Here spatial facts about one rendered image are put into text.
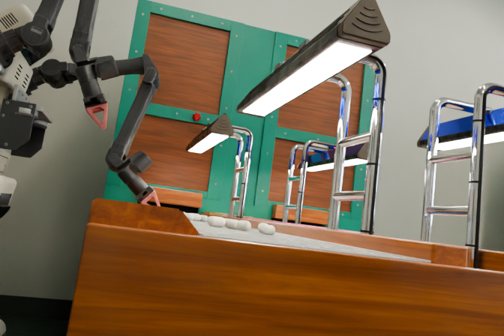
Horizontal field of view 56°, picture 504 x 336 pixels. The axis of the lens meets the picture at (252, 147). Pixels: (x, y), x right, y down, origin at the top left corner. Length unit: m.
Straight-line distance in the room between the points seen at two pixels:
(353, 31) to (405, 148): 3.29
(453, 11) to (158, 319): 4.24
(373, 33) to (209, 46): 1.85
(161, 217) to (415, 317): 0.32
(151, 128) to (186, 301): 1.91
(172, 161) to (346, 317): 1.88
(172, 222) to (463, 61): 4.07
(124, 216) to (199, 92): 1.95
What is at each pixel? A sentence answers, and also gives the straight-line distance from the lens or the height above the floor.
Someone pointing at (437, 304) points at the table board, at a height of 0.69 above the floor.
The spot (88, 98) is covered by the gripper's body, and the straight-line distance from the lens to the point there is 1.54.
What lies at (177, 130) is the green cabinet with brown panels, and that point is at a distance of 2.39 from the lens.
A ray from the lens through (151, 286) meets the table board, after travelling 0.51.
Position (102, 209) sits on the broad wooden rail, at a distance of 0.53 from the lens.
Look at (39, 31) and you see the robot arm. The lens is 1.61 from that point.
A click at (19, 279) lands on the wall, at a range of 3.36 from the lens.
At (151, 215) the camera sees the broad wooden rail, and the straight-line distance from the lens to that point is 0.53.
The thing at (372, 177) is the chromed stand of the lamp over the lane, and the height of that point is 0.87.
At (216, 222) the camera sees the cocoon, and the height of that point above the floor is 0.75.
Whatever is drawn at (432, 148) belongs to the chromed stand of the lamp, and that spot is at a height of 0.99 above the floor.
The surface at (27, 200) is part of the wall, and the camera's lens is 3.33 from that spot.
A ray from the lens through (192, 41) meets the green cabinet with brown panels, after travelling 2.51.
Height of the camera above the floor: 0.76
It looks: 9 degrees up
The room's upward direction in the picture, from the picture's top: 7 degrees clockwise
